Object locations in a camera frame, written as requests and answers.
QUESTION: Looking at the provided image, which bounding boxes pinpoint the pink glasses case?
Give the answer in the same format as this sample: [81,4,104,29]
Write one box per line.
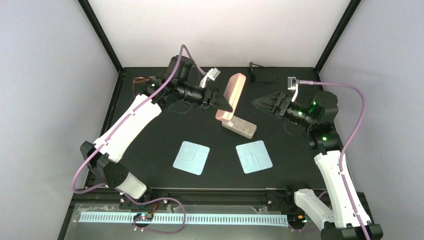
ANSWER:
[215,73,247,122]

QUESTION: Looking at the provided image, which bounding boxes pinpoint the left circuit board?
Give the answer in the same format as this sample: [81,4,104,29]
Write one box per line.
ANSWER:
[133,212,154,222]

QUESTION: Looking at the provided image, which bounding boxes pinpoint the right circuit board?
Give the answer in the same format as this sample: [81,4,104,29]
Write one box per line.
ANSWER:
[287,214,312,224]

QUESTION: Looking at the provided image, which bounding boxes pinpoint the white slotted cable duct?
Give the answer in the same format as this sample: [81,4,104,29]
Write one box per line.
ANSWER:
[76,212,289,227]

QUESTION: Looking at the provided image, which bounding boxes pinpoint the clear plastic sheet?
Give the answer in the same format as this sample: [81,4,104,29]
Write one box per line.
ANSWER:
[64,202,374,240]

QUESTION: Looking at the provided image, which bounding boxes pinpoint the circuit board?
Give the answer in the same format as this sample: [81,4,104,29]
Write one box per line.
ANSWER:
[133,212,154,222]
[287,214,312,224]

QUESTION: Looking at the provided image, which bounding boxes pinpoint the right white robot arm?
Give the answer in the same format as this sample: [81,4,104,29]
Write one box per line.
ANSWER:
[252,90,384,240]

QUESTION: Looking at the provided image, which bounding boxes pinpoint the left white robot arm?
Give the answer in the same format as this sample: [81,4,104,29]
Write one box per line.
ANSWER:
[80,55,233,200]

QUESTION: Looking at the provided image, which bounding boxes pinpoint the black aluminium frame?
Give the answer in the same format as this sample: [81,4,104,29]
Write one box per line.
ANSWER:
[56,0,382,240]

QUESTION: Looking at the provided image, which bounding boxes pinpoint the light blue cloth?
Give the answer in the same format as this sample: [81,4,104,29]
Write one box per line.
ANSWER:
[235,140,273,174]
[172,141,210,176]

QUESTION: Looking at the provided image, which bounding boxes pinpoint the black sunglasses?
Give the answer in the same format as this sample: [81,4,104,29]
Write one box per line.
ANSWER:
[248,61,279,84]

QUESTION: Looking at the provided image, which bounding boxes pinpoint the brown translucent sunglasses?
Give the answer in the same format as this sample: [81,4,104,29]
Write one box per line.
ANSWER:
[132,76,156,99]

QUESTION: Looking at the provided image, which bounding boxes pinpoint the grey glasses case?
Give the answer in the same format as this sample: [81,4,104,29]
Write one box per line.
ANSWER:
[221,115,257,139]

